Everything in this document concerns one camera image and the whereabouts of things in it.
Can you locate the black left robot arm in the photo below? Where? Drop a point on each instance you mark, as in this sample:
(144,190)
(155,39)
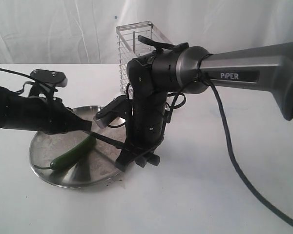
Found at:
(5,95)

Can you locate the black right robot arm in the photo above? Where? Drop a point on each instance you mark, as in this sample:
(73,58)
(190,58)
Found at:
(182,69)

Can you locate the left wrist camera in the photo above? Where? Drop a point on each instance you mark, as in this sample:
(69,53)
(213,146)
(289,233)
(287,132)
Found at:
(45,82)

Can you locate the green cucumber with stem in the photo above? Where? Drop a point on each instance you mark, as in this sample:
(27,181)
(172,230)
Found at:
(72,156)

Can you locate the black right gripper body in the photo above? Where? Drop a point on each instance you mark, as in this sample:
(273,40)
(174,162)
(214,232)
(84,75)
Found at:
(140,145)

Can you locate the round stainless steel plate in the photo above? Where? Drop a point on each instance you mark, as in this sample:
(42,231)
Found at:
(96,167)

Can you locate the black knife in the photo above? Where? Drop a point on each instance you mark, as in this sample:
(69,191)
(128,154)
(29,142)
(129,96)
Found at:
(117,144)

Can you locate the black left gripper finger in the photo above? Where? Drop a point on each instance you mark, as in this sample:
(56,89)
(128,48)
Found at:
(73,122)

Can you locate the metal wire utensil holder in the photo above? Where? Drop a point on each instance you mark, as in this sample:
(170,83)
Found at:
(129,47)

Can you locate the white backdrop cloth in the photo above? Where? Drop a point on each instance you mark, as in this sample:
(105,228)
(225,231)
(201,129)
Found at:
(84,31)

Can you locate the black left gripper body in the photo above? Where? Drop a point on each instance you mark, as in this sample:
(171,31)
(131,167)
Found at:
(33,114)

